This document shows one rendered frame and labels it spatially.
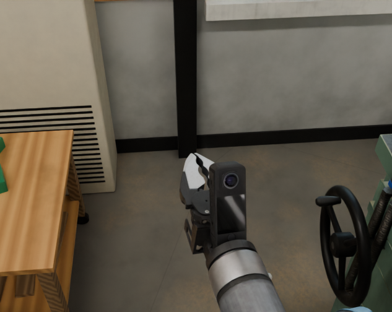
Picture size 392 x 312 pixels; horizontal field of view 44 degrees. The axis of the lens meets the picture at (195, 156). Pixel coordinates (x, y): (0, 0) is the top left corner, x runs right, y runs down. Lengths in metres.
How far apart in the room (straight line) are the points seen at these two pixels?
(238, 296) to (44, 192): 1.24
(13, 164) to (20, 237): 0.35
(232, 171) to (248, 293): 0.16
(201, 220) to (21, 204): 1.14
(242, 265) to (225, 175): 0.12
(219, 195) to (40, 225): 1.09
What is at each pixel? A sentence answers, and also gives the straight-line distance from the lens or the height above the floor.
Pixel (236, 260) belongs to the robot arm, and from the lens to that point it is 0.63.
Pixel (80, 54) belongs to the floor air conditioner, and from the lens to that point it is 1.95.
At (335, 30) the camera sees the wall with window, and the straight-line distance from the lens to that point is 2.38.
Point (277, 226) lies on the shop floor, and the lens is 2.30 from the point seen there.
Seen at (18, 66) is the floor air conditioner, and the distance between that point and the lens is 2.02.
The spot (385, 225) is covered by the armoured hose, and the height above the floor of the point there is 0.91.
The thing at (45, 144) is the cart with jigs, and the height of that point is 0.53.
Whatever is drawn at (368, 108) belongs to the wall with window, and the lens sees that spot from 2.72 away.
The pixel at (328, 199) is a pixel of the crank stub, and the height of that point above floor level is 0.92.
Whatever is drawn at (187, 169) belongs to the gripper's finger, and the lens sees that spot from 0.75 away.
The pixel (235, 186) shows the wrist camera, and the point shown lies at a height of 1.30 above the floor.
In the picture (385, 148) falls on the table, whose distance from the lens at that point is 1.40.
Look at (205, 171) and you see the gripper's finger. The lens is 0.76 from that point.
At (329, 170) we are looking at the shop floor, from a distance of 2.61.
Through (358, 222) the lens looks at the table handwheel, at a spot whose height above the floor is 0.95.
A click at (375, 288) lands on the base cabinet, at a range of 1.56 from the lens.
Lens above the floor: 1.77
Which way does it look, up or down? 43 degrees down
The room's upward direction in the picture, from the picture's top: straight up
